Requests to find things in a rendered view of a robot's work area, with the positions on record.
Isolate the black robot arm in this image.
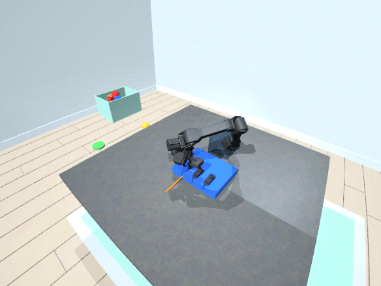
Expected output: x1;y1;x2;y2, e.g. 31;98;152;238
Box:
166;116;249;166

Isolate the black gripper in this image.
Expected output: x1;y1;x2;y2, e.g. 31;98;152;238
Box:
171;147;204;169

